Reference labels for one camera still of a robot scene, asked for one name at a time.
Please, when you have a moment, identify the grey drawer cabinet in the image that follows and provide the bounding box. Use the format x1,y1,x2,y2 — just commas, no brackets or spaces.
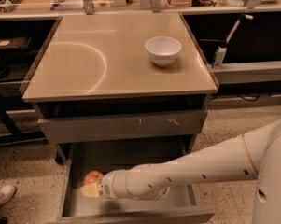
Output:
19,12,219,224

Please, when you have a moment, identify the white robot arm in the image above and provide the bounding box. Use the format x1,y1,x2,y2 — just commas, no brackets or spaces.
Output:
80,120,281,224

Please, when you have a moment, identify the open grey middle drawer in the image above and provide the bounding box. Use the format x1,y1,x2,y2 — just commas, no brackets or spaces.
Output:
56,139,214,224

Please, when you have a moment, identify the red apple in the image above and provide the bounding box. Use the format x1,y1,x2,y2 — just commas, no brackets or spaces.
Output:
83,171,104,185

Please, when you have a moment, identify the black office chair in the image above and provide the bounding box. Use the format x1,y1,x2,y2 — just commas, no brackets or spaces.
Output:
0,36,34,78

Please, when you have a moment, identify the white ceramic bowl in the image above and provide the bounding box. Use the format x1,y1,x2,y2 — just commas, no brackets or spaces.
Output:
145,36,182,67

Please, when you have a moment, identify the white handheld tool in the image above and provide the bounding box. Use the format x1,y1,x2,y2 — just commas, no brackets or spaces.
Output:
211,14,253,69

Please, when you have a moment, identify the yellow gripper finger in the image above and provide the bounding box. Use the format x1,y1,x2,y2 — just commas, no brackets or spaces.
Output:
80,183,102,198

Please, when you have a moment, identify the white shoe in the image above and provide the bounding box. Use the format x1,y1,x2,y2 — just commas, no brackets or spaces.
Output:
0,185,17,207

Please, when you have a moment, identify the grey top drawer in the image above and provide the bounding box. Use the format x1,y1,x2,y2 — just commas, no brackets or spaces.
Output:
38,110,207,144

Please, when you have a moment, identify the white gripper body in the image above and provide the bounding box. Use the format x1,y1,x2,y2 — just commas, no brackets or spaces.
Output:
101,170,128,200

